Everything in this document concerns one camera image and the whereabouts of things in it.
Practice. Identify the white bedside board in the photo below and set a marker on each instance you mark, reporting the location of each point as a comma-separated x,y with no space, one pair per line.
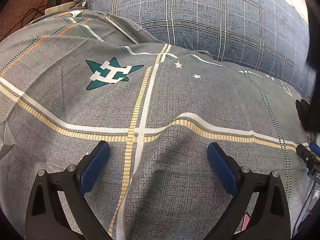
60,7

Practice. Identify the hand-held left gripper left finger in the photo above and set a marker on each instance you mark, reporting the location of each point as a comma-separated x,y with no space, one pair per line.
97,162

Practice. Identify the black pants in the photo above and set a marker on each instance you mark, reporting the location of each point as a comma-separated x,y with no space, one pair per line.
307,115

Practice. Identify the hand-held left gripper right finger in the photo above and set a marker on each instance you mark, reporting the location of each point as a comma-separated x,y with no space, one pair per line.
222,170

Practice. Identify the brown headboard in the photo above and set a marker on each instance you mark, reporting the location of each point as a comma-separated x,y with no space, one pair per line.
20,5

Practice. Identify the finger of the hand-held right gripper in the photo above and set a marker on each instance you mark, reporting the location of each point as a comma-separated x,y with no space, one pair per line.
305,153
315,147

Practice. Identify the pink object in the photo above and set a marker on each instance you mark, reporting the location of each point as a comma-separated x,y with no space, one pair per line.
246,221

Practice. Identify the blue plaid quilt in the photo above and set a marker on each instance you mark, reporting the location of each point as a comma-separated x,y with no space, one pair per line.
212,17

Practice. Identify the grey star print bed sheet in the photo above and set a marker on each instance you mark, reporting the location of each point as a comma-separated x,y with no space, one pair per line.
175,92

